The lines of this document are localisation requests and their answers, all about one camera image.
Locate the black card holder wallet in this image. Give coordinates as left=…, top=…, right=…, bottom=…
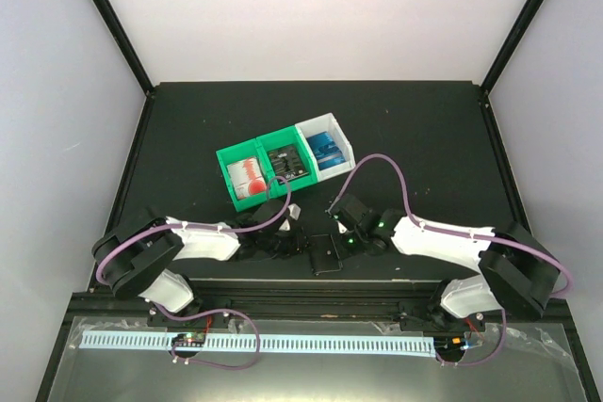
left=308, top=234, right=343, bottom=276

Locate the green bin with black cards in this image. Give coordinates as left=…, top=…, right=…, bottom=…
left=256, top=126, right=318, bottom=191

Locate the white bin with blue cards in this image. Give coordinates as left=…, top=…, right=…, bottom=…
left=295, top=113, right=355, bottom=182

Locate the green bin with red cards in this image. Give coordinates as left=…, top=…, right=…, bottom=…
left=216, top=138, right=276, bottom=212

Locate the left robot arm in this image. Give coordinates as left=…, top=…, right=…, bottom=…
left=91, top=199, right=308, bottom=326

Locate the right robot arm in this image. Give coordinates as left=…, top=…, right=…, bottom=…
left=328, top=194, right=561, bottom=331

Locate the red white card stack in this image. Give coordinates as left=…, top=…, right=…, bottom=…
left=227, top=156, right=267, bottom=201

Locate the black card stack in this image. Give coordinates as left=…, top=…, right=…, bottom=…
left=267, top=143, right=315, bottom=186

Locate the blue card stack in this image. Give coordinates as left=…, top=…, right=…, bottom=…
left=306, top=132, right=346, bottom=170

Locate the left controller board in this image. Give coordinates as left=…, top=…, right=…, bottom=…
left=172, top=332, right=206, bottom=348

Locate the controller board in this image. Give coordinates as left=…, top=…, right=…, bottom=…
left=434, top=337, right=470, bottom=350
left=172, top=332, right=206, bottom=348

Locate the right controller board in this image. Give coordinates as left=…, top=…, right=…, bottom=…
left=434, top=337, right=470, bottom=350

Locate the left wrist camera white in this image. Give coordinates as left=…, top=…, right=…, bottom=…
left=279, top=203, right=301, bottom=232

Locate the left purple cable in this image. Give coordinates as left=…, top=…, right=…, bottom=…
left=95, top=175, right=292, bottom=371

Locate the purple cable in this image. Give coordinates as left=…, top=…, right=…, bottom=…
left=329, top=153, right=575, bottom=369
left=95, top=175, right=292, bottom=371

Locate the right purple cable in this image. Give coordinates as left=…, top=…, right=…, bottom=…
left=329, top=153, right=575, bottom=369

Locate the blue slotted cable duct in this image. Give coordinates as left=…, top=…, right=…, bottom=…
left=79, top=330, right=435, bottom=358

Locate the right black frame post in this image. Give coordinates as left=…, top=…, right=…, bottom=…
left=479, top=0, right=574, bottom=95

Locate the black frame post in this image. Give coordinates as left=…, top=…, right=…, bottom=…
left=63, top=0, right=156, bottom=97
left=479, top=0, right=574, bottom=95

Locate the left black frame post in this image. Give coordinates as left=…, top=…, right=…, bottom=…
left=63, top=0, right=156, bottom=97

